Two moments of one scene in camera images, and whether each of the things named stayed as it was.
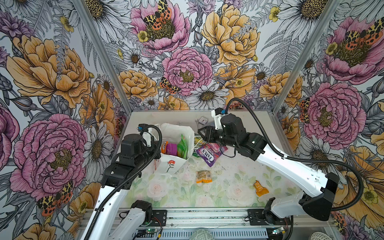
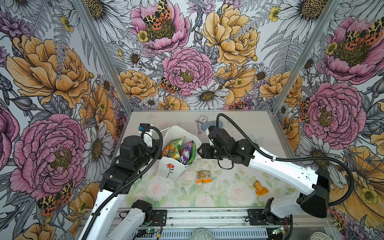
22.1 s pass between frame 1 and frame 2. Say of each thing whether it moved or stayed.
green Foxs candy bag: moved
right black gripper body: moved
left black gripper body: stayed
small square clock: stayed
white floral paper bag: moved
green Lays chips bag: moved
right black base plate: stayed
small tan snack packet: stayed
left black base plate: stayed
